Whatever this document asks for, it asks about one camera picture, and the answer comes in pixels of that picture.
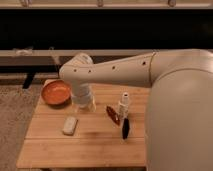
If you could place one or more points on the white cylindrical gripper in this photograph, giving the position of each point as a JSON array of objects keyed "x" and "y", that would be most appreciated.
[{"x": 83, "y": 97}]

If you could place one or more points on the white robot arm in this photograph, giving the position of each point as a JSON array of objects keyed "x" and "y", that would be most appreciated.
[{"x": 179, "y": 112}]

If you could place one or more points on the orange bowl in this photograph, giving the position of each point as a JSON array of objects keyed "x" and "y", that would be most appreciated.
[{"x": 56, "y": 92}]

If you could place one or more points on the brown snack bag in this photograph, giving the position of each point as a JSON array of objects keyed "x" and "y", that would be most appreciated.
[{"x": 113, "y": 115}]

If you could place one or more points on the wooden table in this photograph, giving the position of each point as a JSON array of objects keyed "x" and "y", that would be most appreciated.
[{"x": 96, "y": 142}]

